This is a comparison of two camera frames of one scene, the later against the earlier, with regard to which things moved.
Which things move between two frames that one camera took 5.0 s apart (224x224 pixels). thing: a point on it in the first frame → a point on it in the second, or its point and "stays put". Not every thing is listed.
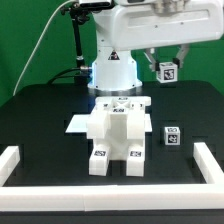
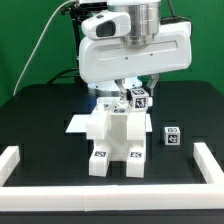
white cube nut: (167, 72) → (140, 99)
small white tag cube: (99, 160) stays put
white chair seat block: (125, 129) stays put
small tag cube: (135, 161) stays put
